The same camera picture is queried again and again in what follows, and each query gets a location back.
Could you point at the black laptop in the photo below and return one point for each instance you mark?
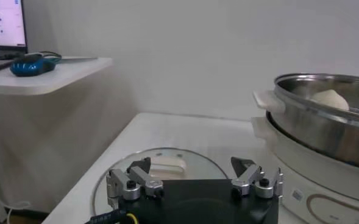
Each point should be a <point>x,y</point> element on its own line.
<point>2,24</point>

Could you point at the blue computer mouse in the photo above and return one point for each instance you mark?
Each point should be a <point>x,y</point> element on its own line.
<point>30,67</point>

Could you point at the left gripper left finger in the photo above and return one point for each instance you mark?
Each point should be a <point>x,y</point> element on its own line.
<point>145,181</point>

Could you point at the white electric cooker pot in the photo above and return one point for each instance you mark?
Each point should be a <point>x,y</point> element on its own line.
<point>304,182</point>

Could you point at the white side table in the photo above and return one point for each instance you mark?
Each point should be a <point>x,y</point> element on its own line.
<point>60,79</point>

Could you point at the round glass pot lid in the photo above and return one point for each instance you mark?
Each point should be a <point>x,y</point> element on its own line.
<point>173,165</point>

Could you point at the white steamed baozi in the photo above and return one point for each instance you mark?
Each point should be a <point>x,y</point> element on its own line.
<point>330,99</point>

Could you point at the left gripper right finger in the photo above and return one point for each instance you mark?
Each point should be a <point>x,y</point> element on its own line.
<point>247,179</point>

